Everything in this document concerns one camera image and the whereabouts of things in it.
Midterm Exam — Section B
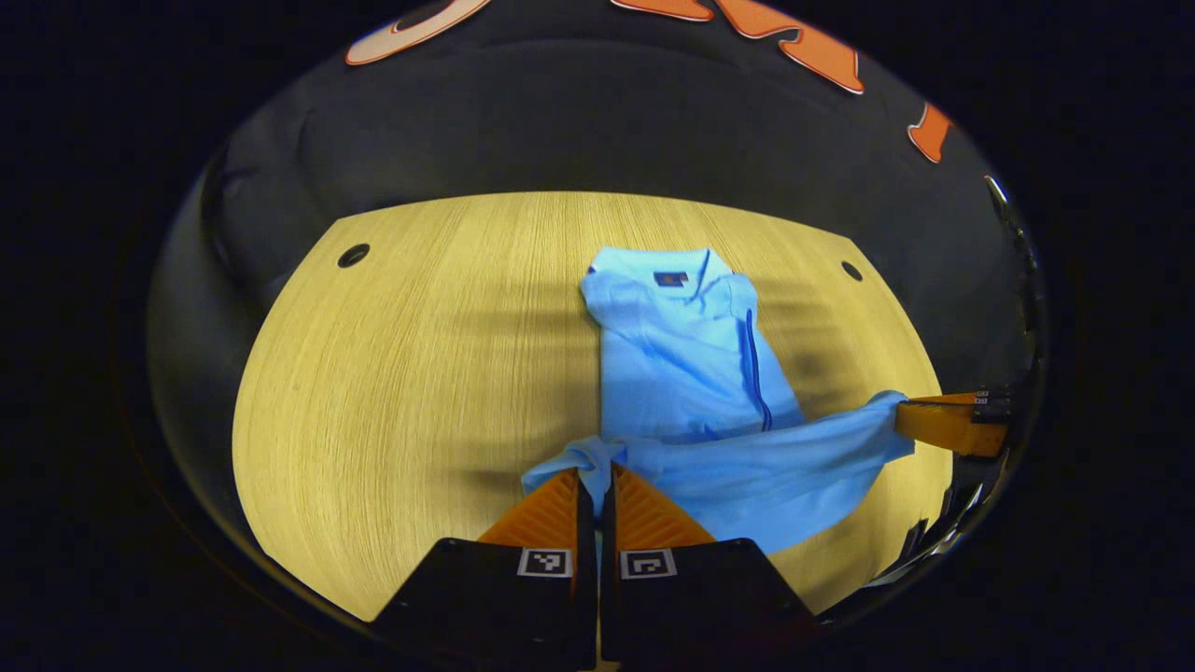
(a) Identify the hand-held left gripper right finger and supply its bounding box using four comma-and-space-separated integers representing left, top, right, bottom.
599, 463, 824, 670

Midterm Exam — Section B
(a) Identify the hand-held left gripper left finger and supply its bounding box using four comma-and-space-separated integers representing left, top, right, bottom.
372, 467, 598, 670

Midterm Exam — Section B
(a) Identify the light blue T-shirt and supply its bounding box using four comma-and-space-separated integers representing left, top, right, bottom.
520, 246, 917, 557

